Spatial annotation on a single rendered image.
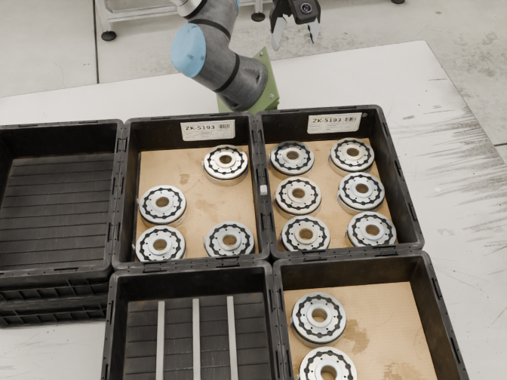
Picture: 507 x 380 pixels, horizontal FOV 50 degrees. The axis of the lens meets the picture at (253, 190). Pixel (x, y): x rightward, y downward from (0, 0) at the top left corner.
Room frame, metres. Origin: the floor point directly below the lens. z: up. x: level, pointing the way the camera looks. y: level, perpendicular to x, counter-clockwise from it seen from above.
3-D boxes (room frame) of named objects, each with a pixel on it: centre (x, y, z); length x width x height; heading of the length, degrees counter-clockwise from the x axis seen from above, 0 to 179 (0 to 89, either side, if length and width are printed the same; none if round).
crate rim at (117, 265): (0.71, 0.13, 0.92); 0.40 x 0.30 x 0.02; 4
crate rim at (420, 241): (0.73, -0.17, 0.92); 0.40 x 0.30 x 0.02; 4
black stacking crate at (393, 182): (0.73, -0.17, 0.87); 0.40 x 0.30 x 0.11; 4
